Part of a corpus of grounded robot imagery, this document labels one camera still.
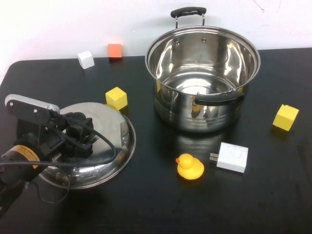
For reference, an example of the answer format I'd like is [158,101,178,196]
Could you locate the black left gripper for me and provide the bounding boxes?
[17,112,95,161]

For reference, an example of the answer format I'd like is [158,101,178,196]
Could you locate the steel pot lid black knob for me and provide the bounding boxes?
[36,101,137,190]

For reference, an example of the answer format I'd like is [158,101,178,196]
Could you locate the yellow foam cube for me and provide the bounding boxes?
[105,86,128,110]
[272,104,300,132]

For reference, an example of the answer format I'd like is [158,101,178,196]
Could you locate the white foam cube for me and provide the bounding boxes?
[77,50,95,70]

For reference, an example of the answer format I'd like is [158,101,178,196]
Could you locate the orange foam cube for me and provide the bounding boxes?
[108,43,122,59]

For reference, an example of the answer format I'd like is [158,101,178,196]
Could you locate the yellow rubber duck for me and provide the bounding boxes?
[175,153,205,180]

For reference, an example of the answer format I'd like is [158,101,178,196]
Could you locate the white plug charger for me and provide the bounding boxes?
[210,142,249,174]

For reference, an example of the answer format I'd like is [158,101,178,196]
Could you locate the thick black cable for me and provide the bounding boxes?
[0,111,122,169]

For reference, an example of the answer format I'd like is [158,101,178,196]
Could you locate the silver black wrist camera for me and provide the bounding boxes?
[4,94,60,125]

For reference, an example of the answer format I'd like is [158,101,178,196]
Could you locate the stainless steel pot black handles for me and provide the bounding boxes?
[145,6,261,134]

